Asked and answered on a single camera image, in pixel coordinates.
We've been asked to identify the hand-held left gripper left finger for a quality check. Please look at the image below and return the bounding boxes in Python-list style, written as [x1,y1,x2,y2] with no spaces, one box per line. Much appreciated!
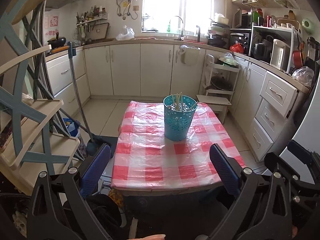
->
[25,144,113,240]

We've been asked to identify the red white checked tablecloth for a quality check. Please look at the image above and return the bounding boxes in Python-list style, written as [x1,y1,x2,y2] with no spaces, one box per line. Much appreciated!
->
[111,100,247,192]

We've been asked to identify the black microwave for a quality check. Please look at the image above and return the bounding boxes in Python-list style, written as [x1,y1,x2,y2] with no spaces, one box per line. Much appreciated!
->
[232,9,253,29]

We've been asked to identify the bundle of wooden chopsticks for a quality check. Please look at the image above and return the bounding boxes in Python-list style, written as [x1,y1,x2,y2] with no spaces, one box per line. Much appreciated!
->
[171,92,199,112]

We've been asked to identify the cream base cabinets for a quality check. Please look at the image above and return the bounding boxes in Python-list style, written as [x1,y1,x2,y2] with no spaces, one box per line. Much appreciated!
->
[46,41,268,120]

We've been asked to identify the white plastic bag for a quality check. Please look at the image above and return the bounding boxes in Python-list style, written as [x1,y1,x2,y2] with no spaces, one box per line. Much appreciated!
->
[115,26,135,41]

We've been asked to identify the blue printed plastic bag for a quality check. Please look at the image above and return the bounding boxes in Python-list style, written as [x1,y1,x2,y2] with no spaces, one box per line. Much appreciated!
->
[62,118,80,138]

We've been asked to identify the small wooden step stool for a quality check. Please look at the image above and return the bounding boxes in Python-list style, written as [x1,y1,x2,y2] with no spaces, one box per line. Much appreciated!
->
[196,94,232,124]

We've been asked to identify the water heater hoses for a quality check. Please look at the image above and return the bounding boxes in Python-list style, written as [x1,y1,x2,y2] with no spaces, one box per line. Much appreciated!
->
[116,0,138,20]

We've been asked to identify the cream door-hung bin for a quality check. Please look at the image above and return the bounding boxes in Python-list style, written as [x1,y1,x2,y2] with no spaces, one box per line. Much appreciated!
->
[179,45,201,67]

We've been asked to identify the pink wall decals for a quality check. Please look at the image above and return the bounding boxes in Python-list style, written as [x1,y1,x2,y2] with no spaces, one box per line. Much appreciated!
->
[44,15,60,37]

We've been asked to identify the white kitchen trolley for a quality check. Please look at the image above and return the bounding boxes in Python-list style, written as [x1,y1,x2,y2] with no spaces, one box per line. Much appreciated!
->
[199,54,241,98]

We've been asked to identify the white counter rack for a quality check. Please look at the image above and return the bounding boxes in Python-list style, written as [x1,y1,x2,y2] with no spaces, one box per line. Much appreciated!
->
[249,25,300,73]

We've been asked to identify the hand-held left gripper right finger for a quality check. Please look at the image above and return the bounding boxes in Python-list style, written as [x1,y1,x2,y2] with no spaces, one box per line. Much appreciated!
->
[209,144,293,240]

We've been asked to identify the dark wok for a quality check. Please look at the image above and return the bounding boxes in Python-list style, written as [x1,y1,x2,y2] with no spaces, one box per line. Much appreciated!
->
[210,76,233,92]

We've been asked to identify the black cooking pot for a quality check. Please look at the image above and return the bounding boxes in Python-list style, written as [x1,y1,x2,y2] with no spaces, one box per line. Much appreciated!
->
[251,42,272,60]

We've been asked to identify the yellow patterned cloth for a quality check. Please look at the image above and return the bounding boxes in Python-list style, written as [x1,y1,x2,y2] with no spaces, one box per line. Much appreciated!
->
[109,189,124,208]

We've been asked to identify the black mortar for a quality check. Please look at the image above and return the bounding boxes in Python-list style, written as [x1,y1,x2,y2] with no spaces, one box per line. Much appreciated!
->
[47,32,67,49]

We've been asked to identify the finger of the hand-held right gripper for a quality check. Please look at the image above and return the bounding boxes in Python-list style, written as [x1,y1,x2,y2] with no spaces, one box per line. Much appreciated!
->
[287,139,320,180]
[264,152,313,205]

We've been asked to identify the wall shelf with bottles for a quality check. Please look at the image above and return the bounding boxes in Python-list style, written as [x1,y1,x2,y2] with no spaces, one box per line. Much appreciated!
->
[76,5,108,27]

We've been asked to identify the black framed board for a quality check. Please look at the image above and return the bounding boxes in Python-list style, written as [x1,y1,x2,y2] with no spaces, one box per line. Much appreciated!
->
[91,22,110,42]

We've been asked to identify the chrome curved faucet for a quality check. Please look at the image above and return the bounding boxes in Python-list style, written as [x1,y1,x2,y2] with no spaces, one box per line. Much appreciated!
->
[170,16,185,40]

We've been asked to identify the red plastic bag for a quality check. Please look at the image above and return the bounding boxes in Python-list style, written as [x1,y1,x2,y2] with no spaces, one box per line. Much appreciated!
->
[229,42,245,54]

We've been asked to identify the cream drawer unit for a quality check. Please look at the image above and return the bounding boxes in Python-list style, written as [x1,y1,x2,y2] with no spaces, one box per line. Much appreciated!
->
[249,71,299,162]

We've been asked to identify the clear plastic bag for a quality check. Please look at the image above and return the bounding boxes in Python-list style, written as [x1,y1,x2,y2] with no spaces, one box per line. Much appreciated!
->
[291,66,315,87]

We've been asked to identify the stack of dark pots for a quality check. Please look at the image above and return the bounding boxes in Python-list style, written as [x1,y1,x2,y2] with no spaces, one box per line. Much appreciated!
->
[207,25,230,47]

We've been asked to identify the white lidded container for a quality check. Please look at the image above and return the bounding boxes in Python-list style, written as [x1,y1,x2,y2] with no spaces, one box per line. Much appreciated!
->
[214,12,229,25]

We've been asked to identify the bag of green vegetables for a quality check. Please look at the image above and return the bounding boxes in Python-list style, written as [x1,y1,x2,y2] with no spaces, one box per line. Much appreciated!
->
[216,52,239,67]

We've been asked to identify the white electric kettle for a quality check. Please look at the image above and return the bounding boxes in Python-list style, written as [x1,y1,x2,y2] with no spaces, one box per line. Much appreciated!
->
[269,39,291,71]

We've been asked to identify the green round gadget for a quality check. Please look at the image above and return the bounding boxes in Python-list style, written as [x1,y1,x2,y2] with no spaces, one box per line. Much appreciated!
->
[301,18,316,35]

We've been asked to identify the kitchen window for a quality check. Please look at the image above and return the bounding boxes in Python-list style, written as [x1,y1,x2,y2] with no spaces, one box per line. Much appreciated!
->
[142,0,215,33]

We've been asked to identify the black toaster oven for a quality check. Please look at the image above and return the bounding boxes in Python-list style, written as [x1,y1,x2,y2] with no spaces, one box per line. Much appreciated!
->
[229,29,252,50]

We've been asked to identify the dark bag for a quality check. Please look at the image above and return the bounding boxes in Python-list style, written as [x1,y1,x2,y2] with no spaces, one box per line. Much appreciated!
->
[62,194,124,230]

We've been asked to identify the hanging kitchen tools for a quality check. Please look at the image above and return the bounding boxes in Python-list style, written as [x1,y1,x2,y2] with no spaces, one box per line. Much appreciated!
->
[72,25,92,44]

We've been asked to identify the red pot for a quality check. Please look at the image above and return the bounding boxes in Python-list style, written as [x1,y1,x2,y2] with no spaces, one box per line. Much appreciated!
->
[291,50,304,67]

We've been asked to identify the cream and blue shelf rack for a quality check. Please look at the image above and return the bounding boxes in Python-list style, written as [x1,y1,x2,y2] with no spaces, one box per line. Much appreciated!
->
[0,0,82,188]

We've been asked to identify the teal perforated utensil bucket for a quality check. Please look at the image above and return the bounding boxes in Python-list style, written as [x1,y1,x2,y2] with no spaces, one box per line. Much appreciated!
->
[163,94,198,142]

